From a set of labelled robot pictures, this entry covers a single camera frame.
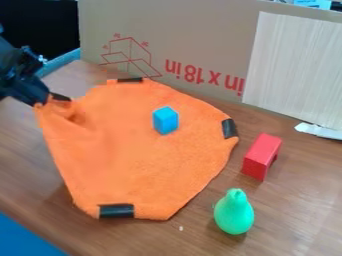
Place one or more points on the cardboard box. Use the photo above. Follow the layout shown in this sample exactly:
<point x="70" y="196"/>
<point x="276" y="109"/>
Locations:
<point x="187" y="36"/>

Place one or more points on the orange cloth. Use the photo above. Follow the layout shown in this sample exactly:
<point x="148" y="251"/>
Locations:
<point x="129" y="156"/>

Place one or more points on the white paper scrap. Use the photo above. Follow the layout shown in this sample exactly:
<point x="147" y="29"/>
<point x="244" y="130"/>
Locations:
<point x="317" y="129"/>

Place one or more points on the blue block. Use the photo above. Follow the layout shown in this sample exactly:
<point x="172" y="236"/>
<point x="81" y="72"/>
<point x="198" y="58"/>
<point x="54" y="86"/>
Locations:
<point x="165" y="120"/>

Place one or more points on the light grooved board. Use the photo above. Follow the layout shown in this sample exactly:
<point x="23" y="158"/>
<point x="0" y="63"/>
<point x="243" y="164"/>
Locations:
<point x="296" y="66"/>

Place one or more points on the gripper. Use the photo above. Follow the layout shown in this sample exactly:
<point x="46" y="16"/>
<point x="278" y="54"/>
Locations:
<point x="26" y="89"/>

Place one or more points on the red block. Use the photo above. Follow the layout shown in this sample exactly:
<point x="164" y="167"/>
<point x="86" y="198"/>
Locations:
<point x="262" y="156"/>

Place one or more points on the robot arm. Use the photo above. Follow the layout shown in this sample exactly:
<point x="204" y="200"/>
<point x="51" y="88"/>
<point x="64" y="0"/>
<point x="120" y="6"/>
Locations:
<point x="13" y="56"/>

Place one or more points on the green toy pear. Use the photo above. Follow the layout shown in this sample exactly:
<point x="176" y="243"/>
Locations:
<point x="233" y="213"/>

